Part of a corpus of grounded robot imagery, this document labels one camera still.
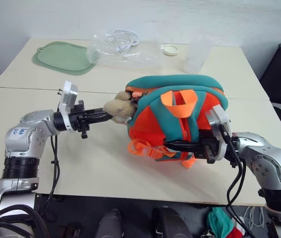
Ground green cloth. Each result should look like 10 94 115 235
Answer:
208 207 236 238

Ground clear plastic container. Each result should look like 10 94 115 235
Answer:
181 37 212 74

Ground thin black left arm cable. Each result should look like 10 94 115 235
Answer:
41 132 62 219

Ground thick black left arm hose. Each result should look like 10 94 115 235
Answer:
0 204 51 238

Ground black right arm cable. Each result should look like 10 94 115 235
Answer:
218 123 255 238

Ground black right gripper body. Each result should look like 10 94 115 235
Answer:
194 130 221 165

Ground black rounded shape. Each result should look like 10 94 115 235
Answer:
151 205 194 238

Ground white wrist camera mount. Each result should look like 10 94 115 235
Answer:
204 104 232 161
57 79 79 132

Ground red cloth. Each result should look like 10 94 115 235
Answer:
220 222 246 238

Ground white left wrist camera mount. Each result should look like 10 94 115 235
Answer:
57 79 79 132

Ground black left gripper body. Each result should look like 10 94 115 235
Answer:
68 100 92 140

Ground green cutting mat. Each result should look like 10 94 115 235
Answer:
31 41 97 77

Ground orange and teal backpack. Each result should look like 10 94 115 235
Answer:
125 73 228 170

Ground round cream lid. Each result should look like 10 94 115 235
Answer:
161 44 181 57

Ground grey rounded shape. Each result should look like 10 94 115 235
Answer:
94 208 126 238

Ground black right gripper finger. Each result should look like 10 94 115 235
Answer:
163 140 199 147
170 146 199 153

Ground white charging cable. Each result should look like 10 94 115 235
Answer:
105 29 141 53

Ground beige plush toy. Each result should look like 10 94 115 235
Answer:
102 91 137 124

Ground white floor cables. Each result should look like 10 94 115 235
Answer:
239 205 266 229

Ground clear plastic bag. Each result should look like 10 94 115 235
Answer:
85 33 166 69

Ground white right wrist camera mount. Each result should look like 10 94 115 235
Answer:
204 104 232 161

